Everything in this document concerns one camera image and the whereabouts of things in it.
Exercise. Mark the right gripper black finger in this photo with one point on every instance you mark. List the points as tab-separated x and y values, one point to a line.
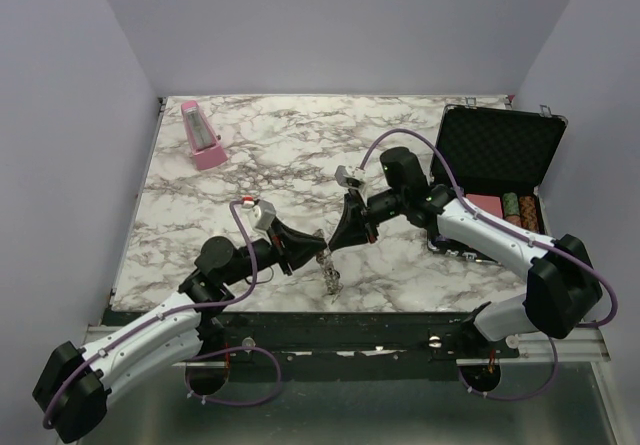
355	236
352	216

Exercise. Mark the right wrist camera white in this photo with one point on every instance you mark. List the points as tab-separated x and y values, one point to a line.
350	177

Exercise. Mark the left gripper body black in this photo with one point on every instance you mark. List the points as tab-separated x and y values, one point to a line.
267	254

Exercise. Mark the aluminium rail frame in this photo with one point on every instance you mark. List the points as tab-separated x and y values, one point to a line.
581	345

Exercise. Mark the green poker chip stack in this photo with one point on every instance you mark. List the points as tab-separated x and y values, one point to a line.
510	204

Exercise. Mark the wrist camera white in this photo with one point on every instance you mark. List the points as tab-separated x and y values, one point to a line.
261	215
350	177

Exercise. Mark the orange poker chip stack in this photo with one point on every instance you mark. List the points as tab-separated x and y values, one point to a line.
528	213

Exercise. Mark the pink warning card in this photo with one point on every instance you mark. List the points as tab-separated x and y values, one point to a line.
487	203

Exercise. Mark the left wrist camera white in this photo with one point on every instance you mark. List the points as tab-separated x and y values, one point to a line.
261	215

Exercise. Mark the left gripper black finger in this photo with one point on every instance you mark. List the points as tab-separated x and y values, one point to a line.
298	256
300	242

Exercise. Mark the pink metronome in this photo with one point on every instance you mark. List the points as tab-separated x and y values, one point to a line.
206	149

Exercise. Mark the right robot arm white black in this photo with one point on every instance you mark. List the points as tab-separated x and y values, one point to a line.
560	290

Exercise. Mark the metal disc with key rings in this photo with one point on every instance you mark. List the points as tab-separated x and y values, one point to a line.
330	274

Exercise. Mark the black foam-lined case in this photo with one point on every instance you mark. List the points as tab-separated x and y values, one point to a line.
493	152

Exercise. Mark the black mounting base plate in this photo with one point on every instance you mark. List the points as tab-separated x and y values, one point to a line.
254	346

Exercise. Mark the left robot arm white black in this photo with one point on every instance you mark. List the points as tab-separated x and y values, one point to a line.
76	383

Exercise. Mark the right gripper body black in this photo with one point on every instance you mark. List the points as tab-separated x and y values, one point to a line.
383	207

